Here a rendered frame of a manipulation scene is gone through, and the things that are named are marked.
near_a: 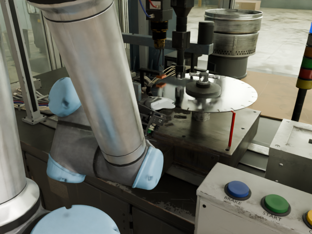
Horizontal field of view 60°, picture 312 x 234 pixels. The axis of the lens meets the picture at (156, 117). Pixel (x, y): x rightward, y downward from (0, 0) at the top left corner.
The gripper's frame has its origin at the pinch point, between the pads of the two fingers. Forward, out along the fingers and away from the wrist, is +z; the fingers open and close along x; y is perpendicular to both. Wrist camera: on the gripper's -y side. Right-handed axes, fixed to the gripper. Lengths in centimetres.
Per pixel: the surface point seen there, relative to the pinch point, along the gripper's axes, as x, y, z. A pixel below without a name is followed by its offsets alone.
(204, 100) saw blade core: 11.5, 5.9, 6.2
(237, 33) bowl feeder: 53, -24, 59
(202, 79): 17.2, 2.3, 6.6
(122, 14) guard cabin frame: 58, -135, 72
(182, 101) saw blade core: 8.5, 2.5, 1.6
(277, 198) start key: -1.7, 37.1, -7.6
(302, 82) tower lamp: 27.9, 23.4, 24.5
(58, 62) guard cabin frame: 3, -121, 29
